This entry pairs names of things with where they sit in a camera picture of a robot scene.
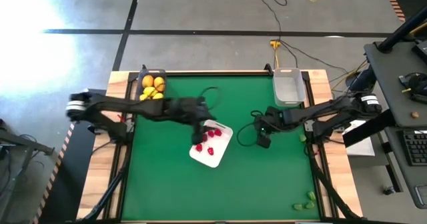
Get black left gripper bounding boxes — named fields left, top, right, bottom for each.
left=185, top=96, right=216, bottom=145

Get white plastic basket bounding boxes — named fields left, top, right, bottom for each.
left=189, top=119, right=234, bottom=169

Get orange round fruit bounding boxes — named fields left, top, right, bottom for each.
left=141, top=75, right=155, bottom=89
left=153, top=77, right=166, bottom=93

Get light grey plastic basket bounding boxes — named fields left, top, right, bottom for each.
left=272, top=67, right=307, bottom=107

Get dark grey translucent basket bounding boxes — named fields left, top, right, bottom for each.
left=135, top=68, right=167, bottom=102

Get green table mat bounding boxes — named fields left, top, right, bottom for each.
left=121, top=75, right=321, bottom=221

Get white paper sheet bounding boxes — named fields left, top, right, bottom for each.
left=343, top=119, right=376, bottom=157

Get black round stand base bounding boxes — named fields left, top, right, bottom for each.
left=346, top=65, right=378, bottom=93

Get dark grey desk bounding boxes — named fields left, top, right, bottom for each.
left=363, top=40, right=427, bottom=128

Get grey keyboard desk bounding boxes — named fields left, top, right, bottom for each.
left=388, top=125, right=427, bottom=210

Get black keyboard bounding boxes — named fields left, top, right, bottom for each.
left=402, top=130, right=427, bottom=167

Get black headphones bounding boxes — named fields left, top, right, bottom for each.
left=399, top=72, right=427, bottom=104

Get black pole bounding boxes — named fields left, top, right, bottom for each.
left=378, top=5, right=427, bottom=54

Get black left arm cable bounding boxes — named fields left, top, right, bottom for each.
left=199, top=86, right=220, bottom=111

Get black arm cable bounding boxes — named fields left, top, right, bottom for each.
left=199, top=86, right=220, bottom=111
left=236, top=109, right=268, bottom=148

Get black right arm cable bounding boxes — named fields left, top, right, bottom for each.
left=236, top=109, right=268, bottom=148

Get long black cable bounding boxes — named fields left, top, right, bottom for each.
left=245, top=0, right=283, bottom=41

